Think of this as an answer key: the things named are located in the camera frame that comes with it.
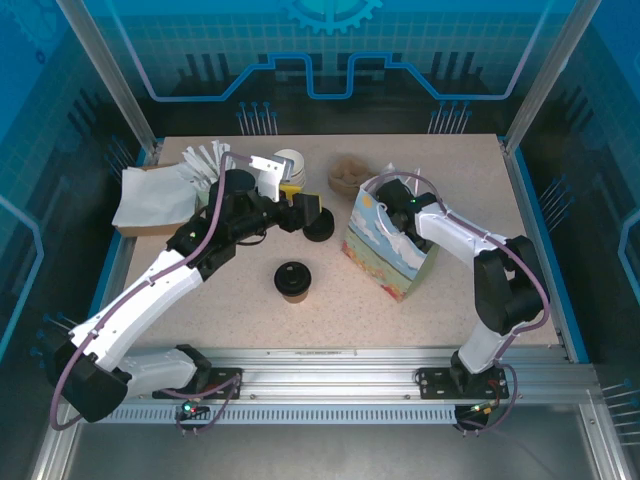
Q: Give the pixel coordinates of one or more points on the brown cardboard napkin tray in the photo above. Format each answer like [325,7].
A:
[145,231]

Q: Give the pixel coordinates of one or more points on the white paper-wrapped stir stick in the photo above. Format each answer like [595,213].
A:
[196,165]
[207,165]
[189,177]
[230,149]
[218,152]

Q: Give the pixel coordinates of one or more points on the stack of white paper cups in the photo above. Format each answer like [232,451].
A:
[297,162]

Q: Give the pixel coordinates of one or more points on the black plastic cup lid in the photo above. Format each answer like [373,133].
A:
[292,275]

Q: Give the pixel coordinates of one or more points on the connector with LED lights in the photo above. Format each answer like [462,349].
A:
[481,408]
[192,408]

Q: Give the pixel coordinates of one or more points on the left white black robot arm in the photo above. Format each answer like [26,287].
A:
[145,295]

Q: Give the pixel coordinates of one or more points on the stack of white napkins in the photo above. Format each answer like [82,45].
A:
[150,197]

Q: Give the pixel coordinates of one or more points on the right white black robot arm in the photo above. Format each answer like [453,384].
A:
[505,295]

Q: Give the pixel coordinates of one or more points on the printed paper gift bag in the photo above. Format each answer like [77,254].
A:
[385,260]

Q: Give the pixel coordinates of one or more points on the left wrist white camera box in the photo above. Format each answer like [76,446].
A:
[272,175]

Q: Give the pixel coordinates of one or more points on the stack of black cup lids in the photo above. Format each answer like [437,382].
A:
[320,231]

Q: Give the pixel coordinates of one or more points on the aluminium frame post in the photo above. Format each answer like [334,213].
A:
[547,75]
[107,75]

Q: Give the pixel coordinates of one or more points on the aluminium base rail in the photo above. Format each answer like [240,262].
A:
[325,375]

